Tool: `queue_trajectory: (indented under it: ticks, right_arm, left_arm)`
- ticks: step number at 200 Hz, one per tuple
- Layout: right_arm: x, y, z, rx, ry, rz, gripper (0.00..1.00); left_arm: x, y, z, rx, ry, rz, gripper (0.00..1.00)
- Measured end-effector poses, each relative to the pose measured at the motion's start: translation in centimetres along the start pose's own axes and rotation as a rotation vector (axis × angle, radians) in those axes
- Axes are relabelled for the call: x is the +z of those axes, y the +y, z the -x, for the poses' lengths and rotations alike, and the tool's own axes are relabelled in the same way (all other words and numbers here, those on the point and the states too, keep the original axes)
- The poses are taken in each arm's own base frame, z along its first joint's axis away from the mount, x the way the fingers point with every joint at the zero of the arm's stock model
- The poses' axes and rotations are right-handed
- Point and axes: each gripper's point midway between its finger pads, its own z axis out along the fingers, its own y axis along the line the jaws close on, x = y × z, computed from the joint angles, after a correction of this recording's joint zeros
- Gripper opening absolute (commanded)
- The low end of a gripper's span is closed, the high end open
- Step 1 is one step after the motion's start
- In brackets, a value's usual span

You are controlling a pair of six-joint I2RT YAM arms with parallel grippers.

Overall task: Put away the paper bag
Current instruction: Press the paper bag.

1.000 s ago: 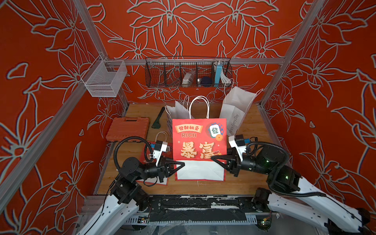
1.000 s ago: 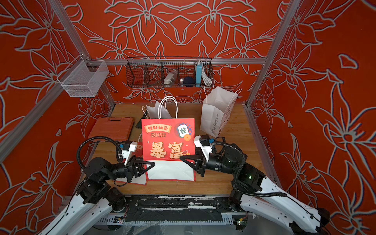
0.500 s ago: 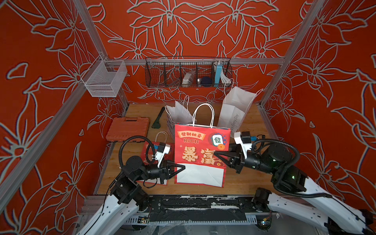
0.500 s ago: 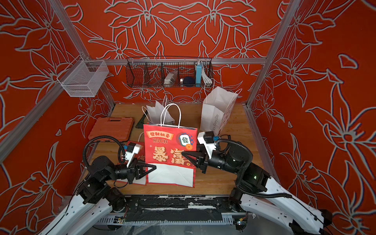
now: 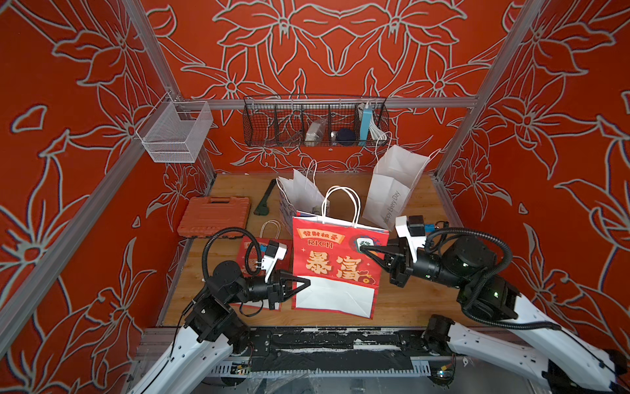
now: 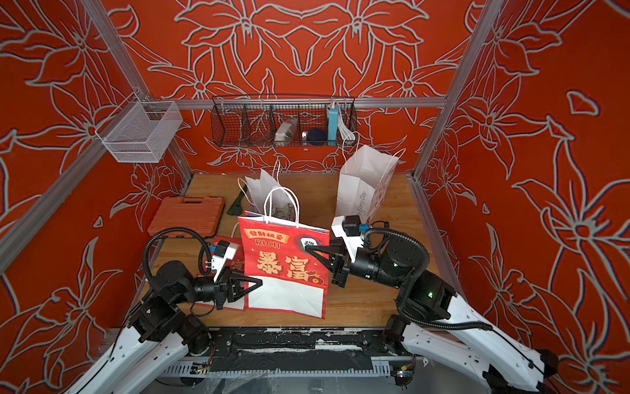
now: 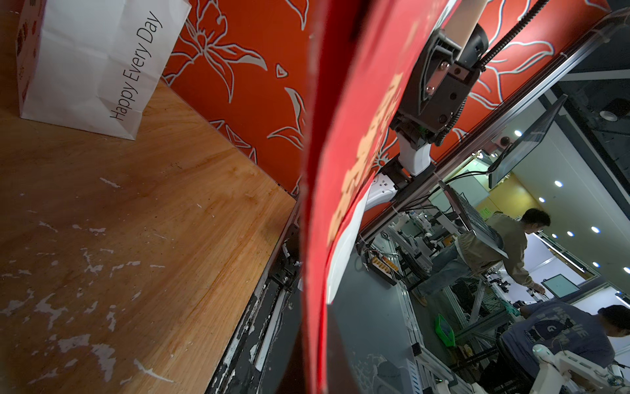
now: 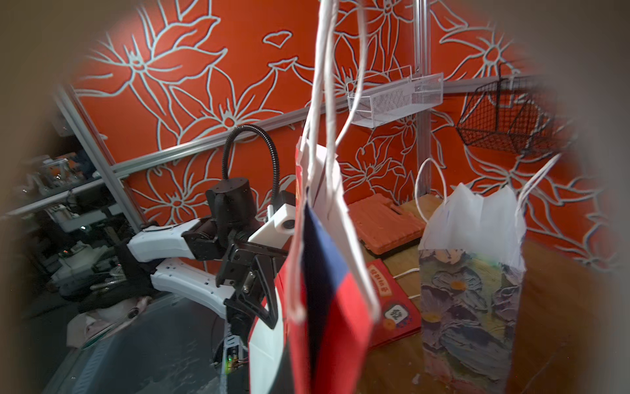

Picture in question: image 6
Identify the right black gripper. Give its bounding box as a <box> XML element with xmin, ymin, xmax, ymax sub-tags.
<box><xmin>309</xmin><ymin>239</ymin><xmax>410</xmax><ymax>292</ymax></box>

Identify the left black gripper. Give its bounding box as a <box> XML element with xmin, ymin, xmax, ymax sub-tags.
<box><xmin>173</xmin><ymin>266</ymin><xmax>263</xmax><ymax>314</ymax></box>

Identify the red RICH paper bag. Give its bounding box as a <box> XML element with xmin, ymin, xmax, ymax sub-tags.
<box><xmin>203</xmin><ymin>236</ymin><xmax>246</xmax><ymax>310</ymax></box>

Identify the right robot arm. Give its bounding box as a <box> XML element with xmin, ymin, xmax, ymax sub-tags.
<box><xmin>304</xmin><ymin>222</ymin><xmax>559</xmax><ymax>393</ymax></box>

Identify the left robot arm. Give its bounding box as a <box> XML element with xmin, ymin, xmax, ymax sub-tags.
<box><xmin>68</xmin><ymin>227</ymin><xmax>263</xmax><ymax>393</ymax></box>

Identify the white paper bag back right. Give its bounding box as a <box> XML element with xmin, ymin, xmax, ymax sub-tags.
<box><xmin>336</xmin><ymin>145</ymin><xmax>406</xmax><ymax>223</ymax></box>

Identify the floral patterned paper bag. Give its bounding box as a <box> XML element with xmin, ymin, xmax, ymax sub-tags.
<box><xmin>237</xmin><ymin>159</ymin><xmax>297</xmax><ymax>221</ymax></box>

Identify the dark green scraper tool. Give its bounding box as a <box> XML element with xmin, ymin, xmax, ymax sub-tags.
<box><xmin>226</xmin><ymin>191</ymin><xmax>246</xmax><ymax>217</ymax></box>

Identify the orange plastic tool case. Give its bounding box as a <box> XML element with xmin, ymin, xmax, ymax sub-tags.
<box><xmin>147</xmin><ymin>197</ymin><xmax>225</xmax><ymax>238</ymax></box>

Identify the dark blue round object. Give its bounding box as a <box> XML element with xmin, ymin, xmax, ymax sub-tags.
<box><xmin>306</xmin><ymin>128</ymin><xmax>328</xmax><ymax>146</ymax></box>

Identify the light blue box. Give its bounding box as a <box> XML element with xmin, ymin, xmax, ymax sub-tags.
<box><xmin>326</xmin><ymin>101</ymin><xmax>339</xmax><ymax>146</ymax></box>

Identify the silver pouch in basket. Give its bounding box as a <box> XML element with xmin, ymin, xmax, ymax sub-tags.
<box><xmin>274</xmin><ymin>119</ymin><xmax>299</xmax><ymax>146</ymax></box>

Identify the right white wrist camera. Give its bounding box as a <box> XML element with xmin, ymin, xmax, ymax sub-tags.
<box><xmin>331</xmin><ymin>215</ymin><xmax>369</xmax><ymax>262</ymax></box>

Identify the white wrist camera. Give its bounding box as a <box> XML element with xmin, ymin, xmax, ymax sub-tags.
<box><xmin>331</xmin><ymin>215</ymin><xmax>369</xmax><ymax>262</ymax></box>
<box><xmin>210</xmin><ymin>241</ymin><xmax>239</xmax><ymax>276</ymax></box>

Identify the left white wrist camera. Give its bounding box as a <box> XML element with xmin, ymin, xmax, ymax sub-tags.
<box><xmin>210</xmin><ymin>241</ymin><xmax>239</xmax><ymax>276</ymax></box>

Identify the white cable bundle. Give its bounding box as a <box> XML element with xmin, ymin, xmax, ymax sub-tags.
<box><xmin>338</xmin><ymin>115</ymin><xmax>360</xmax><ymax>147</ymax></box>

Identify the black wire wall basket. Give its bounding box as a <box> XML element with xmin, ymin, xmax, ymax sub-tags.
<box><xmin>211</xmin><ymin>95</ymin><xmax>359</xmax><ymax>148</ymax></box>

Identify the white wire mesh basket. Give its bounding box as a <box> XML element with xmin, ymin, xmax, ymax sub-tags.
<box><xmin>95</xmin><ymin>93</ymin><xmax>183</xmax><ymax>164</ymax></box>

